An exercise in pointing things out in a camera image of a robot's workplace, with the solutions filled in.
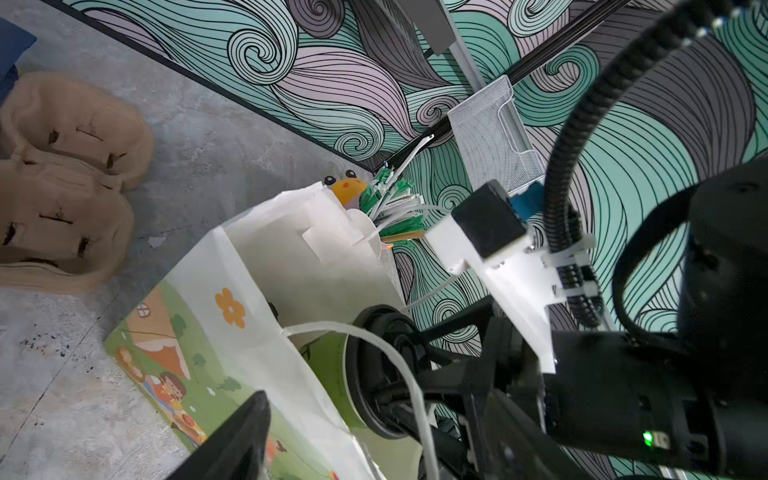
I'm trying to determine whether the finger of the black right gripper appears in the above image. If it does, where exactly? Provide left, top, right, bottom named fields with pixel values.
left=413, top=296, right=495, bottom=348
left=365, top=359, right=480, bottom=408

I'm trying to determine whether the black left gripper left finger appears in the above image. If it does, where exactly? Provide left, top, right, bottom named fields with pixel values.
left=167, top=391, right=271, bottom=480

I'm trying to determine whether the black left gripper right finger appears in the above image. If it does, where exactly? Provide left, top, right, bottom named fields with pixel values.
left=482, top=390, right=590, bottom=479

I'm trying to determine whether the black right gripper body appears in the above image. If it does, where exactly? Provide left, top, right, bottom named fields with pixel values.
left=473, top=316, right=720, bottom=474

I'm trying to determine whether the black plastic cup lid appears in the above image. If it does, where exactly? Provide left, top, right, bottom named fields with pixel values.
left=344, top=305, right=430, bottom=440

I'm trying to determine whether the white paper takeout bag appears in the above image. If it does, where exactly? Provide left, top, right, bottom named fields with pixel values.
left=105, top=183, right=439, bottom=479

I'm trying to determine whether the green paper coffee cup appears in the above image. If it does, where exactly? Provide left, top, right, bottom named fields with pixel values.
left=300, top=332, right=365, bottom=429

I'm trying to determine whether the wrapped straws bundle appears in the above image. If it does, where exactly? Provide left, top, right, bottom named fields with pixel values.
left=359, top=135, right=434, bottom=243

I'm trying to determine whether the red yellow plush toy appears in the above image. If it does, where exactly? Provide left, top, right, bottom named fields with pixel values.
left=323, top=169, right=368, bottom=209

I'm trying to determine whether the brown cup sleeve pile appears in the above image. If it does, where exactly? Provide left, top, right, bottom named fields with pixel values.
left=1, top=72, right=154, bottom=294

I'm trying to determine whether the navy blue napkin stack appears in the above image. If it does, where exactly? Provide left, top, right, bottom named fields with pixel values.
left=0, top=18, right=37, bottom=104

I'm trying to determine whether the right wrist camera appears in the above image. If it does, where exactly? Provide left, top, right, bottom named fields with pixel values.
left=425, top=180, right=599, bottom=374

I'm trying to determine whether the clear acrylic wall holder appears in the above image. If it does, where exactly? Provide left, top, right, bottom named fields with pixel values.
left=448, top=76, right=545, bottom=194

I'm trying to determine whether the aluminium wall rail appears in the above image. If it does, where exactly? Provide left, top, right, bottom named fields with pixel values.
left=383, top=0, right=487, bottom=91

